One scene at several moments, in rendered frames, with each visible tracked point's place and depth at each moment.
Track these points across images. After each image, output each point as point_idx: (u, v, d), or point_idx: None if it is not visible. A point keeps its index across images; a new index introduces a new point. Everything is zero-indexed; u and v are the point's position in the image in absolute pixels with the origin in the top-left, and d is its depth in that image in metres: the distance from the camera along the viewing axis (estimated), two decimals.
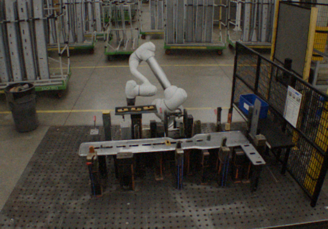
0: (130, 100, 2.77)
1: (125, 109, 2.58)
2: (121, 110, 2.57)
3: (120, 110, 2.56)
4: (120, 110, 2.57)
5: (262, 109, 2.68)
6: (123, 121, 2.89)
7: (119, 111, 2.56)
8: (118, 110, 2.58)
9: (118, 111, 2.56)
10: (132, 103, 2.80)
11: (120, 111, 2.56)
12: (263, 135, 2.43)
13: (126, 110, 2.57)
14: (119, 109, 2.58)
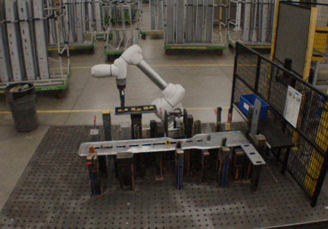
0: (126, 79, 2.47)
1: (125, 109, 2.59)
2: (121, 110, 2.57)
3: (120, 110, 2.56)
4: (120, 110, 2.58)
5: (262, 109, 2.68)
6: (124, 108, 2.56)
7: (119, 111, 2.56)
8: (118, 110, 2.58)
9: (118, 111, 2.56)
10: None
11: (120, 111, 2.56)
12: (263, 135, 2.43)
13: (126, 110, 2.58)
14: (119, 109, 2.59)
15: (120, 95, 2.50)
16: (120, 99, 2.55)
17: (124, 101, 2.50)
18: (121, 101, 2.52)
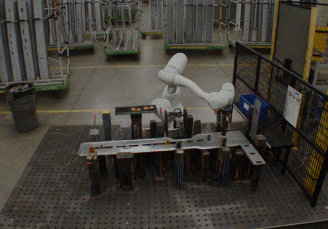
0: (232, 105, 2.33)
1: (226, 135, 2.44)
2: (222, 135, 2.43)
3: (220, 135, 2.43)
4: (220, 135, 2.44)
5: (262, 109, 2.68)
6: (225, 134, 2.42)
7: (220, 136, 2.42)
8: (218, 135, 2.45)
9: (218, 136, 2.43)
10: None
11: (221, 136, 2.42)
12: (263, 135, 2.43)
13: (227, 135, 2.43)
14: (219, 135, 2.45)
15: (223, 120, 2.36)
16: (222, 124, 2.42)
17: (227, 127, 2.36)
18: (223, 127, 2.39)
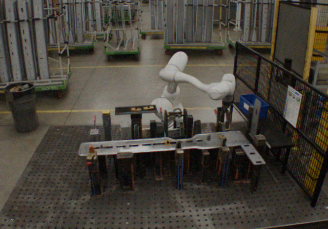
0: (233, 96, 2.30)
1: (225, 137, 2.45)
2: (222, 136, 2.44)
3: (220, 136, 2.43)
4: (220, 136, 2.44)
5: (262, 109, 2.68)
6: (228, 127, 2.34)
7: (220, 137, 2.43)
8: (218, 135, 2.45)
9: (218, 136, 2.43)
10: None
11: (221, 137, 2.43)
12: (263, 135, 2.43)
13: (227, 138, 2.44)
14: (220, 135, 2.45)
15: (225, 112, 2.32)
16: (221, 112, 2.42)
17: (230, 118, 2.29)
18: (226, 119, 2.31)
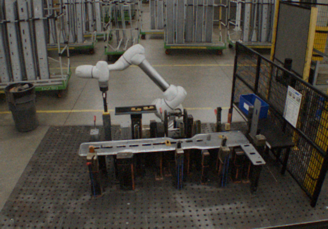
0: (108, 82, 2.45)
1: (225, 137, 2.45)
2: (222, 136, 2.44)
3: (220, 136, 2.43)
4: (220, 136, 2.44)
5: (262, 109, 2.68)
6: (107, 110, 2.55)
7: (220, 137, 2.43)
8: (218, 135, 2.45)
9: (218, 136, 2.43)
10: (108, 85, 2.49)
11: (221, 137, 2.43)
12: (263, 135, 2.43)
13: (227, 138, 2.44)
14: (220, 135, 2.45)
15: (102, 97, 2.49)
16: None
17: (106, 103, 2.49)
18: None
